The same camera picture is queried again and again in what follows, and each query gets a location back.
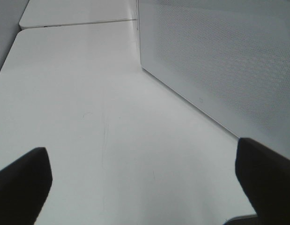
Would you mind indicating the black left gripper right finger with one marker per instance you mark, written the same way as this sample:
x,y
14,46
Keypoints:
x,y
264,176

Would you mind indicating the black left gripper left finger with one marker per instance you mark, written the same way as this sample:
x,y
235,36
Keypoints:
x,y
24,188

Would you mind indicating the white microwave door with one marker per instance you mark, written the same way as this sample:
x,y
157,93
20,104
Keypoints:
x,y
229,58

